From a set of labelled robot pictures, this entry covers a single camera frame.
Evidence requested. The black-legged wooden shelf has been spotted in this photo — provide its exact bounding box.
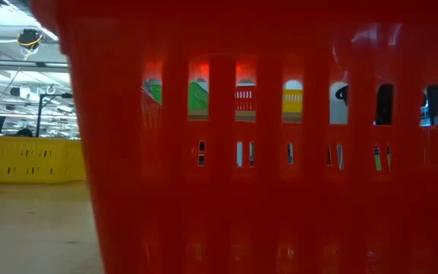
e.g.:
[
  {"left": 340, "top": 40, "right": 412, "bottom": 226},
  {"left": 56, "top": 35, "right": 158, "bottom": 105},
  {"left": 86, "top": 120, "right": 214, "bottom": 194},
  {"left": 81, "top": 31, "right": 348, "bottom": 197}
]
[{"left": 187, "top": 110, "right": 303, "bottom": 123}]

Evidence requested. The green plastic basket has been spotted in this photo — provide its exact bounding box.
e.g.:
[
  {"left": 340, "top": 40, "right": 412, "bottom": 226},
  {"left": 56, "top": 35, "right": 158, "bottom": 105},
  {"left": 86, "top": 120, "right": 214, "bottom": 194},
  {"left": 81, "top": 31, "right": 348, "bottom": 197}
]
[
  {"left": 373, "top": 146, "right": 392, "bottom": 171},
  {"left": 142, "top": 79, "right": 209, "bottom": 112}
]

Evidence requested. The red plastic basket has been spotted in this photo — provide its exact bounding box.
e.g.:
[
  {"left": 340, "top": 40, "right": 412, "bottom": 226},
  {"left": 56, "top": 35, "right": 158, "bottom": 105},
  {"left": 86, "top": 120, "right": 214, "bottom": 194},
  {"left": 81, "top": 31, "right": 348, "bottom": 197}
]
[
  {"left": 235, "top": 85, "right": 256, "bottom": 112},
  {"left": 28, "top": 0, "right": 438, "bottom": 274}
]

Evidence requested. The black metal stand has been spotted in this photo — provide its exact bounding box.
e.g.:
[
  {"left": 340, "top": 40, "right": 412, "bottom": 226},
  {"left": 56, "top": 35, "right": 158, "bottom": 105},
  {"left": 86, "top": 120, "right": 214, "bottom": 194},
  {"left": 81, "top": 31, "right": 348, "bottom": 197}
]
[{"left": 35, "top": 93, "right": 74, "bottom": 138}]

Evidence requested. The yellow camera cable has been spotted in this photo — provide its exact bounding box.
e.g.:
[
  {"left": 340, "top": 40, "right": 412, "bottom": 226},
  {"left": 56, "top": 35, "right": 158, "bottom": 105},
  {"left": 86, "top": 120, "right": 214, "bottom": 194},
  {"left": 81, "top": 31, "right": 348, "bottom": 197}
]
[{"left": 20, "top": 40, "right": 42, "bottom": 62}]

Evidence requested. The black overhead camera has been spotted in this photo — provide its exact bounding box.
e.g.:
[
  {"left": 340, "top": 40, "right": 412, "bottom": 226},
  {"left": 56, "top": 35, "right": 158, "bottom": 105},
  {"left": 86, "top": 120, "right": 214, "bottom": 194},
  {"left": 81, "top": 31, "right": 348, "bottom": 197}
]
[{"left": 16, "top": 28, "right": 45, "bottom": 50}]

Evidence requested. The yellow plastic basket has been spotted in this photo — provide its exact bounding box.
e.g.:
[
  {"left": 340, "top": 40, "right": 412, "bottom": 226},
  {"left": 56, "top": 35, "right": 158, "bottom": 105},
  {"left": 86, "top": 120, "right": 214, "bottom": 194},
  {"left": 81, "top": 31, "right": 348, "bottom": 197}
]
[
  {"left": 0, "top": 135, "right": 87, "bottom": 184},
  {"left": 282, "top": 89, "right": 303, "bottom": 113}
]

